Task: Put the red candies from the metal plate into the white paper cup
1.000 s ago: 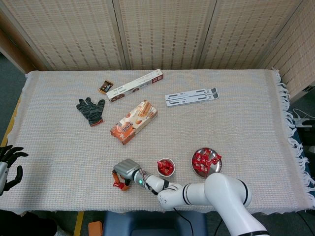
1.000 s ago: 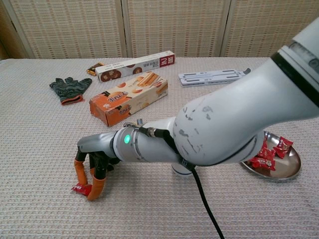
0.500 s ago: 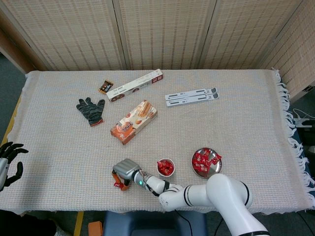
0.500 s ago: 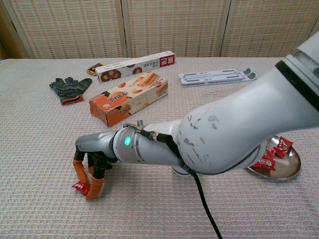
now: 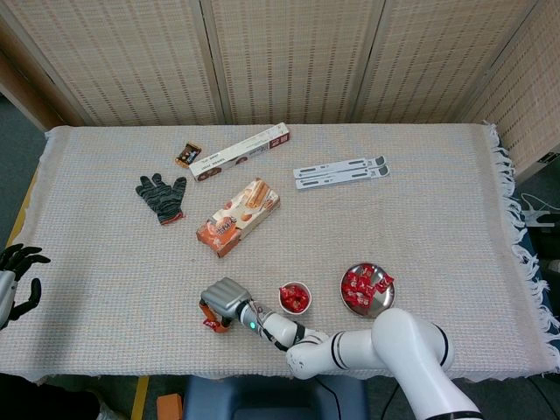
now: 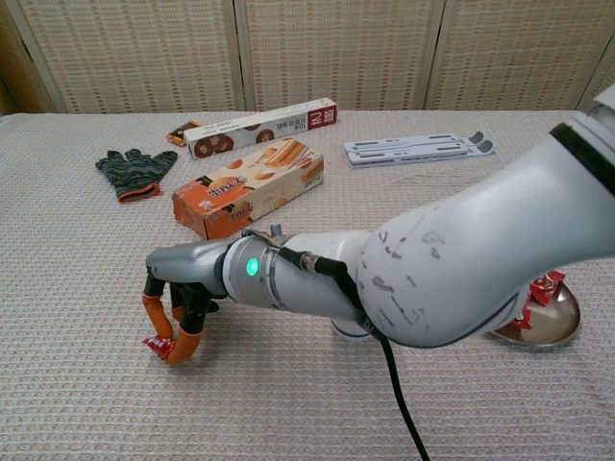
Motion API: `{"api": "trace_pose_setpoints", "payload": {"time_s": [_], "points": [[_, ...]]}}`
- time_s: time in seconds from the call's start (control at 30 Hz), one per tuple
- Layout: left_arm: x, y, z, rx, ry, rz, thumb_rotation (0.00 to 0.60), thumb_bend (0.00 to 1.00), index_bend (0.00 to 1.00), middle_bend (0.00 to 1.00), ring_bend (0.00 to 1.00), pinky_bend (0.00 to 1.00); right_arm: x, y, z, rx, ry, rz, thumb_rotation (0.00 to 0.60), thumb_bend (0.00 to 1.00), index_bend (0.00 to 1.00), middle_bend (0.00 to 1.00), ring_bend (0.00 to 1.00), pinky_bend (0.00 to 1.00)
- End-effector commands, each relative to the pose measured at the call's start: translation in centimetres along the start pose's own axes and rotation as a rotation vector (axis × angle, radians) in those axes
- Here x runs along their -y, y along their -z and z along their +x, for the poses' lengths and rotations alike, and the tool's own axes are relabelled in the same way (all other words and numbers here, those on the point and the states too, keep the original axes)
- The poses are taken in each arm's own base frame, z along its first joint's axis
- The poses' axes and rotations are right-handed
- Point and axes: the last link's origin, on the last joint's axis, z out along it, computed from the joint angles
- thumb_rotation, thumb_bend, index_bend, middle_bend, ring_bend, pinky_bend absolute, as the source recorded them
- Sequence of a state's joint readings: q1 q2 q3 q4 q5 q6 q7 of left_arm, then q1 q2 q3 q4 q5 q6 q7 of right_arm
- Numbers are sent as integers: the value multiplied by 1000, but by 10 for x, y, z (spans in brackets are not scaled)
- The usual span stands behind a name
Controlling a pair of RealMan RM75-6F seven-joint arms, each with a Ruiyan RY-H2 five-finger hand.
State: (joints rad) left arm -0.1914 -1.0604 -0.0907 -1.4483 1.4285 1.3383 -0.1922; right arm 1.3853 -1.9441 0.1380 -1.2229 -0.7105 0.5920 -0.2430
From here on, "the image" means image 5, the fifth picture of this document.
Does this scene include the black power cable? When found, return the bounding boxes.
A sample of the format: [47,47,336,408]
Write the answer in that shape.
[382,384,403,420]

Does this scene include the beige woven tablecloth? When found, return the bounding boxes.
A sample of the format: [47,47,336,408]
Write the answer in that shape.
[0,122,560,386]

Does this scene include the dark clothed person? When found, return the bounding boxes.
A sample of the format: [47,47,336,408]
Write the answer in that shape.
[0,371,104,420]

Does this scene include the blue padded seat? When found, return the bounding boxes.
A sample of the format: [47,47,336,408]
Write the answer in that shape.
[183,374,368,420]

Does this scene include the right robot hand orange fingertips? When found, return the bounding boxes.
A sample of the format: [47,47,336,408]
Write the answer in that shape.
[199,277,254,336]

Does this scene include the white clip with cable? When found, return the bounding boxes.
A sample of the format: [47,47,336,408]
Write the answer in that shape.
[520,192,560,228]

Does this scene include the orange block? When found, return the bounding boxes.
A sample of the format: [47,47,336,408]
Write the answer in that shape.
[157,393,184,420]

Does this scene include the brown chocolate wrapper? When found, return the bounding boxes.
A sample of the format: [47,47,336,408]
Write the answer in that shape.
[174,140,202,169]

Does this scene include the orange biscuit box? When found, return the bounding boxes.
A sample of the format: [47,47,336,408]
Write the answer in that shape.
[195,177,282,259]

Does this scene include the bamboo folding screen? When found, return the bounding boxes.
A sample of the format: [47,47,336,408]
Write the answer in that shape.
[0,0,560,185]

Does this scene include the long white cookie box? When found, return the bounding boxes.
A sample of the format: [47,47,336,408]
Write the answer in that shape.
[188,122,291,183]

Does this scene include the folded white laptop stand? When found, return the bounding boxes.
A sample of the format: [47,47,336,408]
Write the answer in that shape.
[292,155,392,192]

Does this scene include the round steel plate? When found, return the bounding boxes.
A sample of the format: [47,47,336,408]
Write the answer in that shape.
[339,262,397,319]

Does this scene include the grey knit glove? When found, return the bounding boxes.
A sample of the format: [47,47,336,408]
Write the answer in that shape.
[134,172,188,227]

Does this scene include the white paper cup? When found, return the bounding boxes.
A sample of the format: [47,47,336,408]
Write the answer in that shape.
[278,281,312,315]

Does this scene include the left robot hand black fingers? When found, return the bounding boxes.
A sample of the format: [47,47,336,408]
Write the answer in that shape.
[0,244,52,332]

